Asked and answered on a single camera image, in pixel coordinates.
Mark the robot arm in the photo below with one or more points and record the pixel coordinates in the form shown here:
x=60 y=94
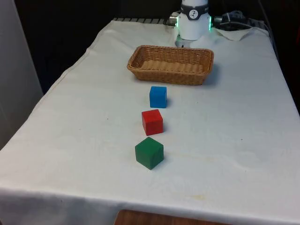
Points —
x=193 y=30

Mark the wicker basket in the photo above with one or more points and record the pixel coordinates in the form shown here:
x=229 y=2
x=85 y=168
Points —
x=164 y=77

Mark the red cube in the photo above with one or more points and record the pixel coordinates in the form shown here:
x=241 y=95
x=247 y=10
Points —
x=152 y=123

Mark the green cube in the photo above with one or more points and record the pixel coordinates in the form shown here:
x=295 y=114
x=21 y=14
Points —
x=147 y=154

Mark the blue cube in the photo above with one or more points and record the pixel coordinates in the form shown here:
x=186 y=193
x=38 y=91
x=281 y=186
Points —
x=158 y=98

